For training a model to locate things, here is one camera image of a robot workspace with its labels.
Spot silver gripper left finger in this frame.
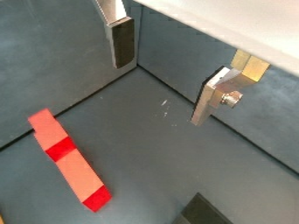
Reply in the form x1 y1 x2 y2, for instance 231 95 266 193
93 0 135 68

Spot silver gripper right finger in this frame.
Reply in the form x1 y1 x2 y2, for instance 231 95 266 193
191 50 270 125

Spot red cross-shaped block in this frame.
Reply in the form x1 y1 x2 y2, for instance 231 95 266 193
29 108 113 212

